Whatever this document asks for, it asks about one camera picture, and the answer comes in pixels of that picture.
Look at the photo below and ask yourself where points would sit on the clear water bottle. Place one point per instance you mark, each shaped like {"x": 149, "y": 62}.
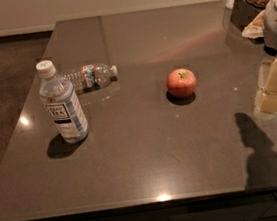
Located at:
{"x": 91, "y": 77}

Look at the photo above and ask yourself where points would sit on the red apple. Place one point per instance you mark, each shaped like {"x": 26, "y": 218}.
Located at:
{"x": 181, "y": 83}

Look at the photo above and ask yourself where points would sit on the upright tea bottle white cap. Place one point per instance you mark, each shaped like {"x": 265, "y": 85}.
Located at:
{"x": 60, "y": 100}

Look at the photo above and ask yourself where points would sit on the white snack packet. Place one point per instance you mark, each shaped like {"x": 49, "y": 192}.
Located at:
{"x": 255, "y": 29}

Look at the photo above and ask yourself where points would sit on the black box stand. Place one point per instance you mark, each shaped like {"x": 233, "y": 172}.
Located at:
{"x": 243, "y": 14}

